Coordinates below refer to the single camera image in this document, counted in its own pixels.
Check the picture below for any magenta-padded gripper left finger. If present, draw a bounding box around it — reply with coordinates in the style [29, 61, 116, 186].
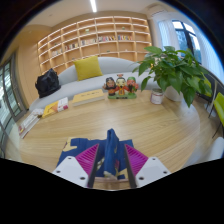
[52, 143, 100, 189]

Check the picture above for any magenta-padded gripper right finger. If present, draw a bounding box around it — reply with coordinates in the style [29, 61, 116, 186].
[123, 143, 172, 189]

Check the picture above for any blue printed towel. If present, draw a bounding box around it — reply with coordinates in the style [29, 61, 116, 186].
[55, 128, 135, 181]

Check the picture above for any yellow and red book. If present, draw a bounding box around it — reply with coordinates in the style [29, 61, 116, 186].
[41, 96, 70, 119]

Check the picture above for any flat yellow book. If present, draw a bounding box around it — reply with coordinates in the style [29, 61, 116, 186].
[71, 88, 106, 107]

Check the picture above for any small white labelled cup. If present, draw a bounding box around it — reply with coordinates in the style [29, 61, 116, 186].
[150, 88, 165, 105]

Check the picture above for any grey curved sofa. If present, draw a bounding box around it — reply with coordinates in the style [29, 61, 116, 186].
[29, 56, 159, 111]

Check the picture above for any colourful figurine group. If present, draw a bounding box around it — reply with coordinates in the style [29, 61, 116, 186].
[102, 73, 140, 100]

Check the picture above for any black bag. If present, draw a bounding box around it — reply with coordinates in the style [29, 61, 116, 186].
[34, 67, 62, 99]

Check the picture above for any glass door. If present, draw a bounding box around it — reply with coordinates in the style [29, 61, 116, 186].
[0, 54, 28, 158]

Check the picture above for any green potted plant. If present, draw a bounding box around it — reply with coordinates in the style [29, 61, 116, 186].
[132, 45, 213, 108]

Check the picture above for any yellow cushion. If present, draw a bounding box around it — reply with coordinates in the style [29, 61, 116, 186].
[72, 55, 104, 82]

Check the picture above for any dark-framed window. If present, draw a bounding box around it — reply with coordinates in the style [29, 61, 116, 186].
[171, 19, 203, 64]

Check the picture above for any white air conditioner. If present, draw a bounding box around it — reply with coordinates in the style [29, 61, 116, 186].
[146, 3, 168, 18]

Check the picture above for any long ceiling light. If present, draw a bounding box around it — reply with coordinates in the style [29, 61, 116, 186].
[89, 0, 98, 14]

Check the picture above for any wooden wall shelf unit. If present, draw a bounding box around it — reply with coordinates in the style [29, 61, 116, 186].
[37, 15, 153, 75]

